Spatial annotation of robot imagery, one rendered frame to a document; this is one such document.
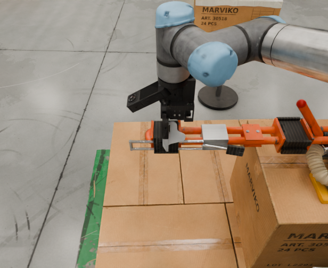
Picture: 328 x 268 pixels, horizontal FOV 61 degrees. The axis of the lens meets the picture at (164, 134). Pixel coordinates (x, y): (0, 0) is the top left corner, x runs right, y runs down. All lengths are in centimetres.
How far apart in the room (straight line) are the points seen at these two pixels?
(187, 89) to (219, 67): 18
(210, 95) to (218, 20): 87
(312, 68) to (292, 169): 51
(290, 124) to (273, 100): 215
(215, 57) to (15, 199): 203
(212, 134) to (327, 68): 39
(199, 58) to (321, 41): 18
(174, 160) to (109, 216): 46
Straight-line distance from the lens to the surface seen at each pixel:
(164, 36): 57
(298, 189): 92
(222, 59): 48
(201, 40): 51
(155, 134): 76
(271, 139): 82
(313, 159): 89
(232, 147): 76
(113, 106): 279
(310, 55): 49
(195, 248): 133
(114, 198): 145
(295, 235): 93
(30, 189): 233
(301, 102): 78
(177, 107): 67
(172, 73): 61
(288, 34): 53
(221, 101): 281
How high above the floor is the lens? 177
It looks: 46 degrees down
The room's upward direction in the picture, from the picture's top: straight up
